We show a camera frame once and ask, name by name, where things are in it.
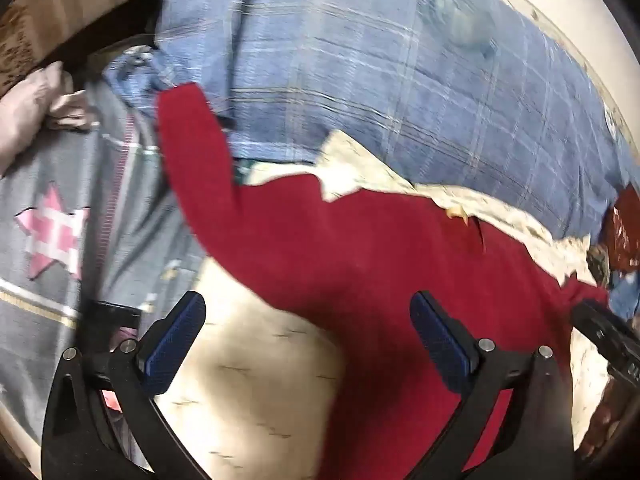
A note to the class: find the cream printed bedsheet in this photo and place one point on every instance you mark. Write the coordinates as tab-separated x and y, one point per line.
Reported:
250	385

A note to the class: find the grey star-print quilt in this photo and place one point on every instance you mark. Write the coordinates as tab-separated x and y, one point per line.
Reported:
40	185

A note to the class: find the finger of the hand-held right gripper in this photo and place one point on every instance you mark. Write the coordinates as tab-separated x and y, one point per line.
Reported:
607	332

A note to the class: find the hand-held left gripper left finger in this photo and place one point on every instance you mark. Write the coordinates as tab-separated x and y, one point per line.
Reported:
172	345

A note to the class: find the pale pink cloth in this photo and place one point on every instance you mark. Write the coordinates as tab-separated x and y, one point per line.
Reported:
30	105

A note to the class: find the red knit garment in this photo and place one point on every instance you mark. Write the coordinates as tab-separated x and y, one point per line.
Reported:
325	260

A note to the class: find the dark red printed cloth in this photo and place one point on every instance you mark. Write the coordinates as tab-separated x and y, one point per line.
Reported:
625	225

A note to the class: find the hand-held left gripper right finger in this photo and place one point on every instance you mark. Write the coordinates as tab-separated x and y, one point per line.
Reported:
440	340

